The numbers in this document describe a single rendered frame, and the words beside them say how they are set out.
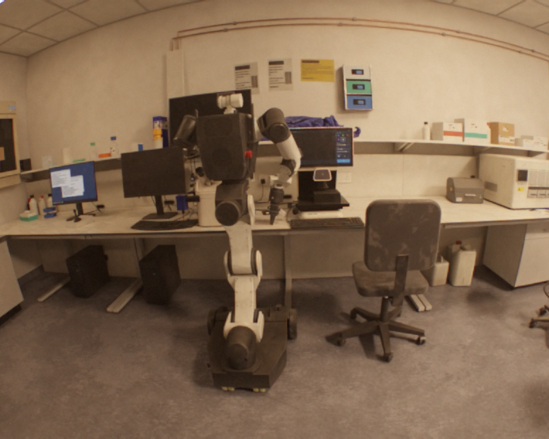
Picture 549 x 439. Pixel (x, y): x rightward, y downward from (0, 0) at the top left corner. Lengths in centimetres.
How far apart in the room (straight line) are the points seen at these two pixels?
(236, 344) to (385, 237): 89
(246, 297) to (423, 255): 97
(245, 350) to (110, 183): 220
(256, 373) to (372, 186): 183
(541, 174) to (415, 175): 117
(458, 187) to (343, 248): 116
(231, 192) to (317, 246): 151
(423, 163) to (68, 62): 380
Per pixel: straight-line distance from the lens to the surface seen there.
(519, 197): 270
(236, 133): 127
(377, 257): 154
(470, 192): 270
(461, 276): 286
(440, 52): 319
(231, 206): 129
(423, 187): 285
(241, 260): 161
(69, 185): 289
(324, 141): 205
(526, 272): 299
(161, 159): 227
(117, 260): 332
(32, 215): 348
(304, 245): 272
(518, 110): 368
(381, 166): 268
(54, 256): 396
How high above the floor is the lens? 125
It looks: 15 degrees down
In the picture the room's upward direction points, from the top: 3 degrees counter-clockwise
